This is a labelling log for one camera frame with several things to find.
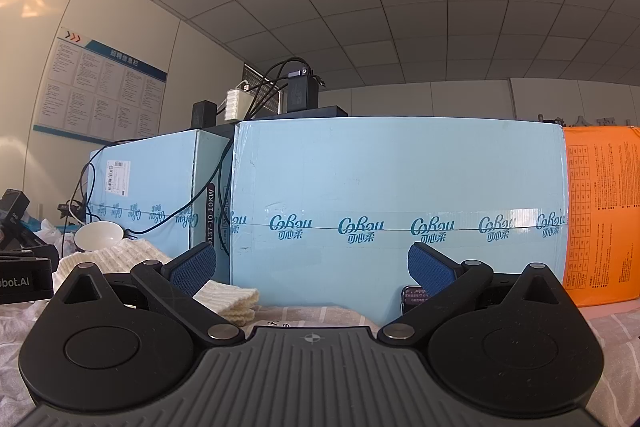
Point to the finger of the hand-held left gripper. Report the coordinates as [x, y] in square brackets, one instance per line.
[36, 247]

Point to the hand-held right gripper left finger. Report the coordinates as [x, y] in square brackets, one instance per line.
[192, 271]

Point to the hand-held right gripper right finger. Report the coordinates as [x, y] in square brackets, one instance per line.
[431, 271]

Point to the white plastic bag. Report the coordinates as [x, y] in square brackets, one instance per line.
[52, 234]

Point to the black smartphone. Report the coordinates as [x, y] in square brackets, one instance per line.
[412, 299]

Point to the white bowl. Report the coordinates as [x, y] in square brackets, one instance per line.
[99, 237]

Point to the cream knit sweater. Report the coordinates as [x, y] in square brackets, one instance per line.
[125, 257]

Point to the light blue foam board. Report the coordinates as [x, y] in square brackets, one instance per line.
[400, 187]

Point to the small light blue carton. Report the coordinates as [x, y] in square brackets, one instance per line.
[150, 187]

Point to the small black box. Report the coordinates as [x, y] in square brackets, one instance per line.
[204, 114]

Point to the white power strip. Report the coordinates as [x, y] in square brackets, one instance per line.
[235, 103]

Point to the orange printed carton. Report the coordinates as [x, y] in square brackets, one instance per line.
[605, 207]

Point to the flat black device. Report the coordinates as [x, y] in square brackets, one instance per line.
[300, 112]

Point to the black power adapter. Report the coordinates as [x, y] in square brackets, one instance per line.
[302, 92]

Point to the wall notice board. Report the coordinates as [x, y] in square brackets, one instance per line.
[100, 87]

